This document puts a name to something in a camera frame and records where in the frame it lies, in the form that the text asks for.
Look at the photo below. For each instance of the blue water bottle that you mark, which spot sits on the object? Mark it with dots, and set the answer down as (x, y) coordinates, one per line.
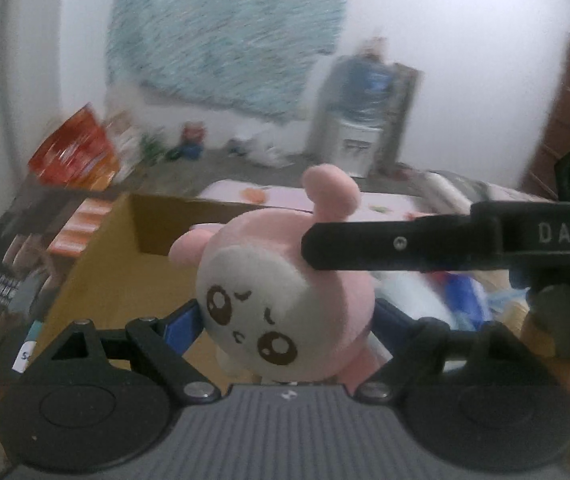
(365, 85)

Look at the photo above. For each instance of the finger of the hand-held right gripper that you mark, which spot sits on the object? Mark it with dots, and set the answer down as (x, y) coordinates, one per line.
(390, 245)

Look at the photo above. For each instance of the cardboard box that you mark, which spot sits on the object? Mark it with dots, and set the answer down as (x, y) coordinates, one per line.
(115, 280)

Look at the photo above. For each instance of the white water dispenser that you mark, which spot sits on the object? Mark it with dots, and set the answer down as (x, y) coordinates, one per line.
(355, 145)

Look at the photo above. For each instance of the rolled floral quilt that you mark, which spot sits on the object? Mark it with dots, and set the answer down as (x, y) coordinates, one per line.
(455, 187)

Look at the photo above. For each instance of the red snack bag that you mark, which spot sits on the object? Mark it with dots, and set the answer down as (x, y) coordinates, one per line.
(75, 150)

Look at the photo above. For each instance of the pink plush toy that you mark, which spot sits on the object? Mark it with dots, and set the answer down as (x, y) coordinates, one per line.
(265, 280)

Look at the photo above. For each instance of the teal floral wall cloth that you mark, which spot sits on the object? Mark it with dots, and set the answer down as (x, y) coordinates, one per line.
(225, 35)

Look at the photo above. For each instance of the white plastic bag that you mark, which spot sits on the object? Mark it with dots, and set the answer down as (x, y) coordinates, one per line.
(407, 295)

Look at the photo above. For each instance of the small red packet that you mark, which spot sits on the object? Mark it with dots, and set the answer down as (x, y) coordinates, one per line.
(192, 134)

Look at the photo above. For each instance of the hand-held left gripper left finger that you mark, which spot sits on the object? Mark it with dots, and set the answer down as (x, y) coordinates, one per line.
(182, 324)

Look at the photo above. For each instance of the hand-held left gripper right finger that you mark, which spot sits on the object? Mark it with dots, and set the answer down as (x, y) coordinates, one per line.
(390, 319)

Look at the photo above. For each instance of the black and orange carton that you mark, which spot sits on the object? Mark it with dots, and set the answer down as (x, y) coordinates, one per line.
(5, 270)

